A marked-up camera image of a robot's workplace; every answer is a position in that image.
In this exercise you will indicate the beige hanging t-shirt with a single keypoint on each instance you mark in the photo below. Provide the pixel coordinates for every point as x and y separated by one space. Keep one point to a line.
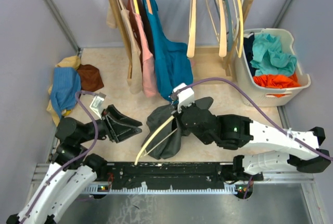
122 17

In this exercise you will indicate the dark grey t-shirt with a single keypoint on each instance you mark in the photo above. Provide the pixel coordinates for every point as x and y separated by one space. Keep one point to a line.
159 115

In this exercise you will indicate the yellow cream hanger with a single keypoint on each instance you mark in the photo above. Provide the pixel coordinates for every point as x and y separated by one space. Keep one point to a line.
238 30

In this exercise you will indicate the pink hanging t-shirt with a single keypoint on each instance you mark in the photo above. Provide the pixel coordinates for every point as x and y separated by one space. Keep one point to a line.
141 27

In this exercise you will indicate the wooden clothes rack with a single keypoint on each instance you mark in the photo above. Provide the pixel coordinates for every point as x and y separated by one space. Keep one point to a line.
207 62

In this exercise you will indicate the orange garment in basket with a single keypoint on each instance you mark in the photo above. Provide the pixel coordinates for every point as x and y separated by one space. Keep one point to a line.
278 81

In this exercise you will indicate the navy garment in basket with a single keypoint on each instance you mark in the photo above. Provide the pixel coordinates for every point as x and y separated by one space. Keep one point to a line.
248 45

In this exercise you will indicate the cream wooden hanger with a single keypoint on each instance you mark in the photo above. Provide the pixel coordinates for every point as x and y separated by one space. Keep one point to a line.
192 30
153 137
221 35

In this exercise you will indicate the brown folded cloth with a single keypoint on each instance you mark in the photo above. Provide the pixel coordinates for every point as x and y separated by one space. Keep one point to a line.
90 78

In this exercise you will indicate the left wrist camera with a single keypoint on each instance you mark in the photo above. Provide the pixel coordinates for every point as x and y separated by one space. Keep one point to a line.
96 104

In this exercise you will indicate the yellow cloth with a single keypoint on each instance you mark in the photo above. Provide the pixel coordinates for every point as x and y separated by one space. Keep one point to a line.
73 62

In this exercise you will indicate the turquoise garment in basket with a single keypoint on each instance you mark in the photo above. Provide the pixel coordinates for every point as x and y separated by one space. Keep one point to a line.
269 57

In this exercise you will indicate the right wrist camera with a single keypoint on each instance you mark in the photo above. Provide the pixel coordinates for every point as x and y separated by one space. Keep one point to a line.
182 98

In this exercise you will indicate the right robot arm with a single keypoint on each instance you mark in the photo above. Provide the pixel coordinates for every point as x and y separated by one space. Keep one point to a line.
285 148

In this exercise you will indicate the white laundry basket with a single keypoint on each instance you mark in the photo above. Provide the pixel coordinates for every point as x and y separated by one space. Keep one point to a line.
265 96

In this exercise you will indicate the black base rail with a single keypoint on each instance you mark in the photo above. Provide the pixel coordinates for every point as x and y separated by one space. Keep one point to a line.
190 176

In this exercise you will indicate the teal blue hanging t-shirt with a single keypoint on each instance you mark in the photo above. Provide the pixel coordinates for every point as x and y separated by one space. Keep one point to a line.
172 67

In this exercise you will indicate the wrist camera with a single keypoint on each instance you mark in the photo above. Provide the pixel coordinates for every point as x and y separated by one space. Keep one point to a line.
182 98
96 104

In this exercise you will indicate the blue folded cloth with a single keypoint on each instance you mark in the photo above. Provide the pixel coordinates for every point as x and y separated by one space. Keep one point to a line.
66 82

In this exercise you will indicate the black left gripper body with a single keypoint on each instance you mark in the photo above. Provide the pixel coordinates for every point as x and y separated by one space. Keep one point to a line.
111 128

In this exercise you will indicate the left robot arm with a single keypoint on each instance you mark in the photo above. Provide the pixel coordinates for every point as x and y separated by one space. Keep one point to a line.
74 167

